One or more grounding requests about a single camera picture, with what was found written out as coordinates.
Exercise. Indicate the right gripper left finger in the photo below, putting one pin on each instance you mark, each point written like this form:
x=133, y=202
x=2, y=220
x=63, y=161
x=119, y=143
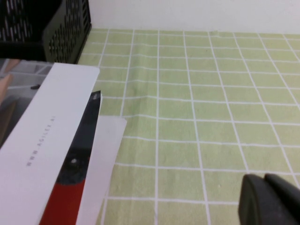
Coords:
x=257, y=204

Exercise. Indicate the black and red book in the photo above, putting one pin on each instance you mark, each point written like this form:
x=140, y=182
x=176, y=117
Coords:
x=75, y=145

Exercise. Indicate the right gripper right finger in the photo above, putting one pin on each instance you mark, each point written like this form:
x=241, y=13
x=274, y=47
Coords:
x=290, y=201

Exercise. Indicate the AgileX robotics brochure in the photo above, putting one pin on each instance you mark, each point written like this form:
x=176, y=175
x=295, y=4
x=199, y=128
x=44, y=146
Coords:
x=47, y=117

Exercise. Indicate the white paper stack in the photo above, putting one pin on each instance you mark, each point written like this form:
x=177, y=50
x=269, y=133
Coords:
x=105, y=145

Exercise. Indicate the black plastic book holder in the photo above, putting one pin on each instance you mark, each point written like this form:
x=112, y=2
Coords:
x=65, y=35

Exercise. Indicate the green checked tablecloth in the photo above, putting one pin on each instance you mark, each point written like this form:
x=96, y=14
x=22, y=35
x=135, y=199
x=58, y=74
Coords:
x=187, y=105

